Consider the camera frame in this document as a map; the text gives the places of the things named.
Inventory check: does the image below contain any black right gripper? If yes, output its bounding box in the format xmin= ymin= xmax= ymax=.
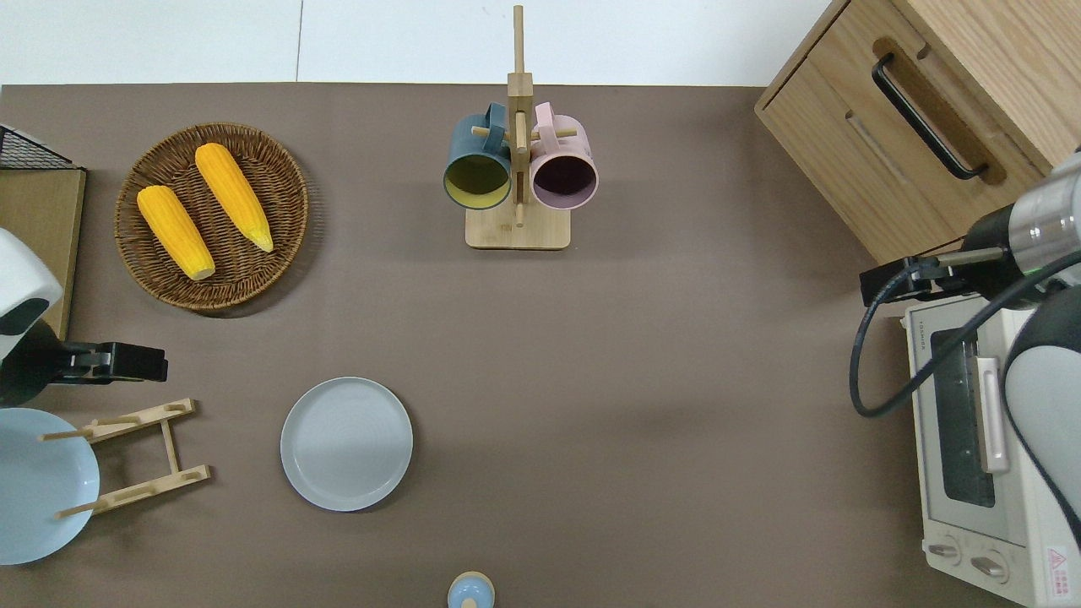
xmin=860 ymin=256 xmax=940 ymax=307

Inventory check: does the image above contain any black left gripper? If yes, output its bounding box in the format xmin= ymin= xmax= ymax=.
xmin=57 ymin=341 xmax=168 ymax=385

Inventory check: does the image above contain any gray round plate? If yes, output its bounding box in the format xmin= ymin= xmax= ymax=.
xmin=280 ymin=377 xmax=414 ymax=513

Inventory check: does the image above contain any wooden plate rack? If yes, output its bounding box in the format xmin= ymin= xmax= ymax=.
xmin=40 ymin=399 xmax=212 ymax=521

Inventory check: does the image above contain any light blue plate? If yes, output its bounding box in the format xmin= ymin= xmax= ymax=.
xmin=0 ymin=408 xmax=100 ymax=566

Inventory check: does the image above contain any yellow corn cob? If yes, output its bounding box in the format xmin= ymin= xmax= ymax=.
xmin=195 ymin=143 xmax=275 ymax=253
xmin=137 ymin=185 xmax=216 ymax=281

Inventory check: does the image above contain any brown wicker basket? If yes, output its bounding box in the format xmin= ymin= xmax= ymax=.
xmin=114 ymin=123 xmax=309 ymax=312

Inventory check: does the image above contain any wooden drawer cabinet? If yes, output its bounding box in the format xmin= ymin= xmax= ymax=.
xmin=754 ymin=0 xmax=1081 ymax=265

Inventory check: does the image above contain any white toaster oven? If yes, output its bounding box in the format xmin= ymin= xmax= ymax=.
xmin=902 ymin=291 xmax=1081 ymax=608

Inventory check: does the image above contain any pink mug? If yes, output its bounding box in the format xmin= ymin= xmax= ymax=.
xmin=530 ymin=102 xmax=600 ymax=211

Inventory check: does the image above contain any wooden mug tree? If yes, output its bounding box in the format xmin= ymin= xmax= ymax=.
xmin=465 ymin=5 xmax=579 ymax=251

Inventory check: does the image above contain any dark teal mug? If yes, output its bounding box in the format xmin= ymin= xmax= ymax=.
xmin=443 ymin=103 xmax=513 ymax=211

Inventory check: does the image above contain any small blue call bell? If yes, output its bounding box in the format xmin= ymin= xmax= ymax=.
xmin=448 ymin=572 xmax=497 ymax=608

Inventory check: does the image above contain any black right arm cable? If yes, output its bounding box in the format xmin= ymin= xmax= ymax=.
xmin=849 ymin=250 xmax=1081 ymax=419

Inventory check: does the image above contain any black cabinet handle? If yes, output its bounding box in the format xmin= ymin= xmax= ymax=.
xmin=872 ymin=53 xmax=990 ymax=181

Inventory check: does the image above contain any wire box with wooden lid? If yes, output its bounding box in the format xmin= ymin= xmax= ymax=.
xmin=0 ymin=122 xmax=88 ymax=340

